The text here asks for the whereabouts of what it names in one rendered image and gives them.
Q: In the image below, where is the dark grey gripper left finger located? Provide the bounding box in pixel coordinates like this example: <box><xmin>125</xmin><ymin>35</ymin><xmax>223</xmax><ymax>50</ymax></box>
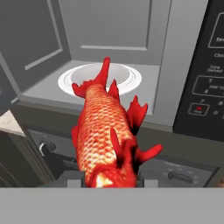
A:
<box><xmin>39</xmin><ymin>170</ymin><xmax>87</xmax><ymax>189</ymax></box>

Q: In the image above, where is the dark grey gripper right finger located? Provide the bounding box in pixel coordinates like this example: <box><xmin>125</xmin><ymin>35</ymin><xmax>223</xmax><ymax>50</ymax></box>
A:
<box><xmin>136</xmin><ymin>171</ymin><xmax>160</xmax><ymax>189</ymax></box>

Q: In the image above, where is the red orange fish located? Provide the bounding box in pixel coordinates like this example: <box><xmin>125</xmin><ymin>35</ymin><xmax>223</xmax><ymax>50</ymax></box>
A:
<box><xmin>71</xmin><ymin>56</ymin><xmax>164</xmax><ymax>188</ymax></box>

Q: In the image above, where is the white round microwave turntable plate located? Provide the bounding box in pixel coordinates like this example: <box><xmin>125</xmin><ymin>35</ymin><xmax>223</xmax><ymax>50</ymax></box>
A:
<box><xmin>57</xmin><ymin>61</ymin><xmax>144</xmax><ymax>97</ymax></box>

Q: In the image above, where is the dark grey microwave door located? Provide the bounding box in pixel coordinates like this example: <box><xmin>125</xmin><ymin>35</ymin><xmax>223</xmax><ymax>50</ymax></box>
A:
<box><xmin>0</xmin><ymin>65</ymin><xmax>18</xmax><ymax>117</ymax></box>

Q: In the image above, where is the grey microwave oven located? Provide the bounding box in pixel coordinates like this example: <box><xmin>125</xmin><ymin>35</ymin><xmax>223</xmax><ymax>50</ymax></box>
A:
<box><xmin>0</xmin><ymin>0</ymin><xmax>224</xmax><ymax>168</ymax></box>

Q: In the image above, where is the round dark stove knob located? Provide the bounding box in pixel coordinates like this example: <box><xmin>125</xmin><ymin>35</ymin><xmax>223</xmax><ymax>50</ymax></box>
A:
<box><xmin>167</xmin><ymin>170</ymin><xmax>194</xmax><ymax>186</ymax></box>
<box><xmin>38</xmin><ymin>139</ymin><xmax>57</xmax><ymax>158</ymax></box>

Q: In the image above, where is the dark grey stove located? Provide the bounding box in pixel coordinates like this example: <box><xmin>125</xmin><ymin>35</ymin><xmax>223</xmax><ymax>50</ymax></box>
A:
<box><xmin>22</xmin><ymin>123</ymin><xmax>221</xmax><ymax>189</ymax></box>

